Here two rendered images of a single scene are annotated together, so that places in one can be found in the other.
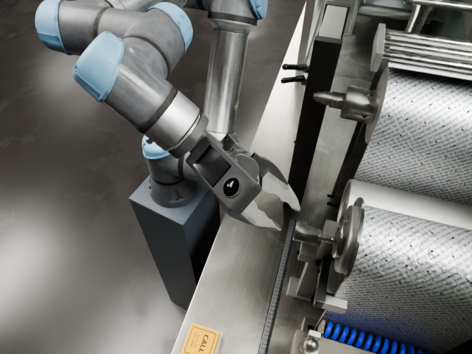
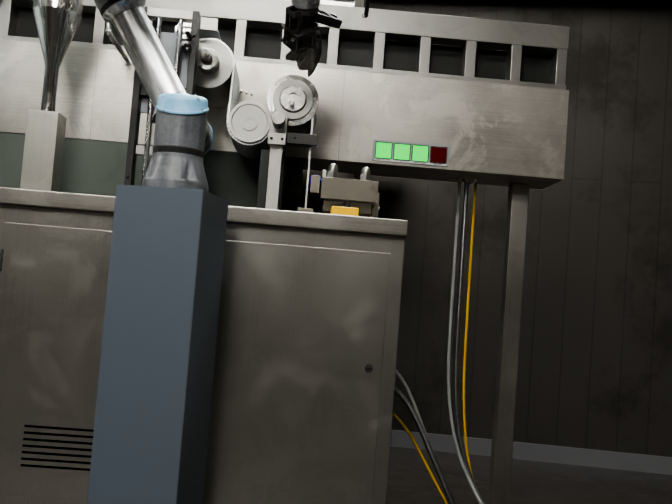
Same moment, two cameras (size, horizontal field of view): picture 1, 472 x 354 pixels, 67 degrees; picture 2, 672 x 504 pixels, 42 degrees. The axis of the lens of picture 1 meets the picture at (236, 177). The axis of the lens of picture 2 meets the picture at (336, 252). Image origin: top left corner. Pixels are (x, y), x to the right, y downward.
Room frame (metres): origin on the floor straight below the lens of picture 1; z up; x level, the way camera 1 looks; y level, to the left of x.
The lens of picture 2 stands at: (0.97, 2.20, 0.67)
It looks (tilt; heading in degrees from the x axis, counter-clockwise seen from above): 3 degrees up; 251
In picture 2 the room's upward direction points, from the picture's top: 4 degrees clockwise
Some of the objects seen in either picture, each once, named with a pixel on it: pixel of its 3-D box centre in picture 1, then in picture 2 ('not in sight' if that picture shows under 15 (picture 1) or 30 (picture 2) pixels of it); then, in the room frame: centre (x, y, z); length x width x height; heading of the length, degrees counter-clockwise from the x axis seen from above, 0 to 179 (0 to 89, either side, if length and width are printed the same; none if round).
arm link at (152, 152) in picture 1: (168, 152); (181, 122); (0.66, 0.19, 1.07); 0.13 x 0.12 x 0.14; 73
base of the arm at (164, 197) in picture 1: (171, 177); (176, 171); (0.66, 0.19, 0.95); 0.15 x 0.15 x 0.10
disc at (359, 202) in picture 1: (350, 239); (293, 100); (0.29, -0.19, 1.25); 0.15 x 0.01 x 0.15; 163
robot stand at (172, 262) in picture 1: (189, 253); (157, 390); (0.66, 0.19, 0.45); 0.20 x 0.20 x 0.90; 61
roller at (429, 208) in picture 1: (407, 222); (251, 130); (0.37, -0.34, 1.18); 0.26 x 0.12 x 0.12; 73
